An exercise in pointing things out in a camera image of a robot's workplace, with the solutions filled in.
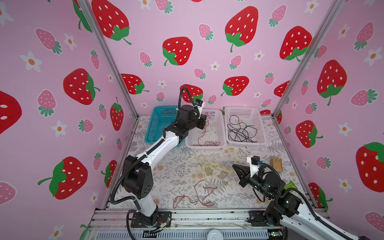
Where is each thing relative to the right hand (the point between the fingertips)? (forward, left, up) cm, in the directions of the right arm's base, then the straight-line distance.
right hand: (233, 166), depth 71 cm
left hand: (+25, +15, +9) cm, 31 cm away
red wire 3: (-15, +28, -19) cm, 37 cm away
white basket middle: (+33, +11, -20) cm, 40 cm away
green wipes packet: (+2, -35, -20) cm, 41 cm away
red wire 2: (+26, +10, -19) cm, 34 cm away
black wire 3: (+37, -12, -19) cm, 43 cm away
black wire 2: (+39, -14, -19) cm, 46 cm away
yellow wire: (+6, +8, -20) cm, 22 cm away
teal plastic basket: (+45, +53, -17) cm, 72 cm away
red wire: (+32, +18, -18) cm, 41 cm away
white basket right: (+45, -13, -20) cm, 51 cm away
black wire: (+46, -7, -19) cm, 51 cm away
